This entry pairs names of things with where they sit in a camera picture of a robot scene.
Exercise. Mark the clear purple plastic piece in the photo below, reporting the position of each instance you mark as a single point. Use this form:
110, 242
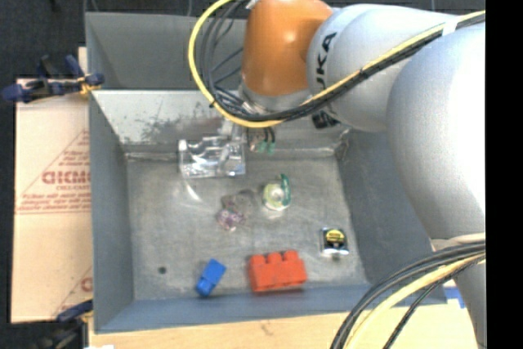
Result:
233, 212

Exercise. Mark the black and yellow tape measure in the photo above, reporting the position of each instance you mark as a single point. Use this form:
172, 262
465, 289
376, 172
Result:
334, 241

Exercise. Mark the grey metal bin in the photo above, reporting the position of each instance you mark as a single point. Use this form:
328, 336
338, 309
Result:
171, 241

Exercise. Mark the orange-red toy brick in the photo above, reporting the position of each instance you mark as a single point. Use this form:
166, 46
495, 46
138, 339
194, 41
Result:
275, 271

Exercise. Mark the blue toy block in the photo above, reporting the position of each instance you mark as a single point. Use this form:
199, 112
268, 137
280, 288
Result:
210, 278

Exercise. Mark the brown cardboard board, red print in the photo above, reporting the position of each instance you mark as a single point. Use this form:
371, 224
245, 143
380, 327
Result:
49, 241

